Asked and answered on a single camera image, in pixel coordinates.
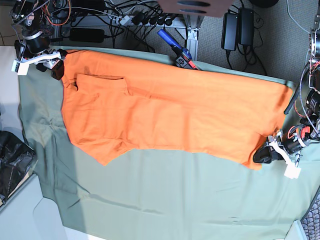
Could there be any green table cloth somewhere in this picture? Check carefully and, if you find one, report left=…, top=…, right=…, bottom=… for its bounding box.
left=17, top=44, right=320, bottom=240

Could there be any black flat power brick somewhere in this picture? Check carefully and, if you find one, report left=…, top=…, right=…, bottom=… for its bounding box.
left=69, top=28, right=105, bottom=43

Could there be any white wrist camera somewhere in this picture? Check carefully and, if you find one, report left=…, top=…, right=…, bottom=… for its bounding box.
left=11, top=59, right=30, bottom=76
left=284, top=165, right=302, bottom=179

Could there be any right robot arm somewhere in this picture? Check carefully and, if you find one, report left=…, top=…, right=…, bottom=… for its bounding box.
left=10, top=0, right=67, bottom=81

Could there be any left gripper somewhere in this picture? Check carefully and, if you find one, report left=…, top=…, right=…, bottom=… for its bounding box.
left=253, top=128, right=303, bottom=167

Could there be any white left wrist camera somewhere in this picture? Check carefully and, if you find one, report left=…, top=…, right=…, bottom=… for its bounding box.
left=284, top=165, right=302, bottom=179

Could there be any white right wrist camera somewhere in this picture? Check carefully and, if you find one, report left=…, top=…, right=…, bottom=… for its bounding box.
left=11, top=59, right=30, bottom=76

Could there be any orange T-shirt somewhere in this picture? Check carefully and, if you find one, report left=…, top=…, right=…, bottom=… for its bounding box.
left=61, top=50, right=293, bottom=170

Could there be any white power strip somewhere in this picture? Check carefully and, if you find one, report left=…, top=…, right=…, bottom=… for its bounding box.
left=102, top=13, right=186, bottom=29

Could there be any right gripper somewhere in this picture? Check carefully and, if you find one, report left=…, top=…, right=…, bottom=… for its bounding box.
left=22, top=48, right=68, bottom=81

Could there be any aluminium frame post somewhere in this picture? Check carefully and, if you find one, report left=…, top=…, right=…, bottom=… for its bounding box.
left=183, top=14, right=204, bottom=61

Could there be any black plastic bag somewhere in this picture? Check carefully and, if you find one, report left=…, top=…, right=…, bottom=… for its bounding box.
left=0, top=130, right=36, bottom=205

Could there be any black power adapter brick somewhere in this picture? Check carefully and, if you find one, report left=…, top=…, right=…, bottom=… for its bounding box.
left=238, top=7, right=255, bottom=46

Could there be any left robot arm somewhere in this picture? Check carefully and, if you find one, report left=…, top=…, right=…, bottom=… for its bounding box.
left=253, top=20, right=320, bottom=167

